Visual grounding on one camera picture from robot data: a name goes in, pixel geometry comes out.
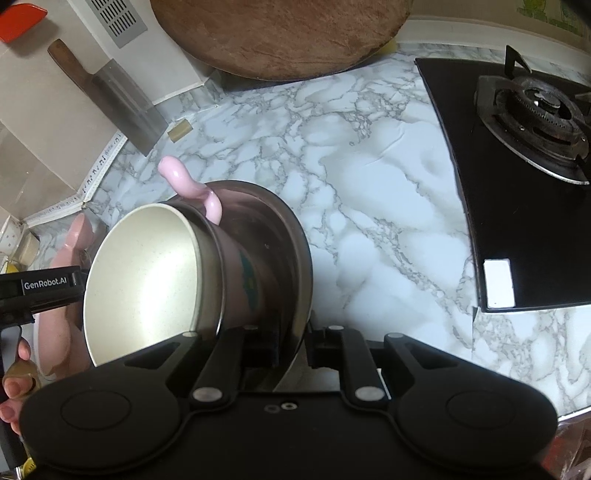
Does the small cream container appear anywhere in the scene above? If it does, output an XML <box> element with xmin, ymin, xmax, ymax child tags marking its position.
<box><xmin>0</xmin><ymin>217</ymin><xmax>42</xmax><ymax>271</ymax></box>

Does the black gas stove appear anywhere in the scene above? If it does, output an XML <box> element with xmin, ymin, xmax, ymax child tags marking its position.
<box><xmin>414</xmin><ymin>44</ymin><xmax>591</xmax><ymax>313</ymax></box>

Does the red spatula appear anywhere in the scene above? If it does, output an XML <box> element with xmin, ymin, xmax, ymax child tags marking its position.
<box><xmin>0</xmin><ymin>2</ymin><xmax>49</xmax><ymax>44</ymax></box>

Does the round wooden cutting board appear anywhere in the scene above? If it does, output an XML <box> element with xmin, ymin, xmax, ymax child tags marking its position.
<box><xmin>150</xmin><ymin>0</ymin><xmax>411</xmax><ymax>81</ymax></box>

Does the pink bear-shaped plate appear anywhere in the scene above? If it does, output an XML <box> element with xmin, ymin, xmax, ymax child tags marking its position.
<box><xmin>37</xmin><ymin>213</ymin><xmax>109</xmax><ymax>377</ymax></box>

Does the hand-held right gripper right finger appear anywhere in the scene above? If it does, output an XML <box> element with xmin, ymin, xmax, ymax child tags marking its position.
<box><xmin>307</xmin><ymin>325</ymin><xmax>467</xmax><ymax>407</ymax></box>

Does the cleaver with wooden handle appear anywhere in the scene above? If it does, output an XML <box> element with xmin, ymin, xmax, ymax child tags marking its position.
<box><xmin>47</xmin><ymin>38</ymin><xmax>168</xmax><ymax>156</ymax></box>

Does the white stove label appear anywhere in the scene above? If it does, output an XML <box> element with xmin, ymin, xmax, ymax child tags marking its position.
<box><xmin>482</xmin><ymin>259</ymin><xmax>515</xmax><ymax>309</ymax></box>

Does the plant wall sticker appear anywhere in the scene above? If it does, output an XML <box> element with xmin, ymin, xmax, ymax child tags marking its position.
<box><xmin>515</xmin><ymin>0</ymin><xmax>566</xmax><ymax>21</ymax></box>

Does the grey vent grille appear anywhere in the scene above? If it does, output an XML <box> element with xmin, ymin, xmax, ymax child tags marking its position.
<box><xmin>85</xmin><ymin>0</ymin><xmax>148</xmax><ymax>47</ymax></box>

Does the cream ceramic cup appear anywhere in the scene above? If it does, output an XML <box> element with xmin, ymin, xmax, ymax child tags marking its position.
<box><xmin>83</xmin><ymin>203</ymin><xmax>227</xmax><ymax>367</ymax></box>

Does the stove burner grate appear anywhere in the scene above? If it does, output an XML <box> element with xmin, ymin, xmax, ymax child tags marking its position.
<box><xmin>475</xmin><ymin>45</ymin><xmax>591</xmax><ymax>185</ymax></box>

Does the person's left hand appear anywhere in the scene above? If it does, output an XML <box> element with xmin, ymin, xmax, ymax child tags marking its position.
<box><xmin>0</xmin><ymin>338</ymin><xmax>41</xmax><ymax>437</ymax></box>

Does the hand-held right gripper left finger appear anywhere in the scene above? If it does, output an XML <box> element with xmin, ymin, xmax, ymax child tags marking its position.
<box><xmin>99</xmin><ymin>325</ymin><xmax>284</xmax><ymax>407</ymax></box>

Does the stainless steel bowl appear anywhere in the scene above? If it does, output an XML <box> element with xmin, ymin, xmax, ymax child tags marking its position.
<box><xmin>175</xmin><ymin>180</ymin><xmax>315</xmax><ymax>393</ymax></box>

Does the small tan wooden block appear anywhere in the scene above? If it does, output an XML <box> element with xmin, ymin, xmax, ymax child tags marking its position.
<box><xmin>167</xmin><ymin>120</ymin><xmax>192</xmax><ymax>143</ymax></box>

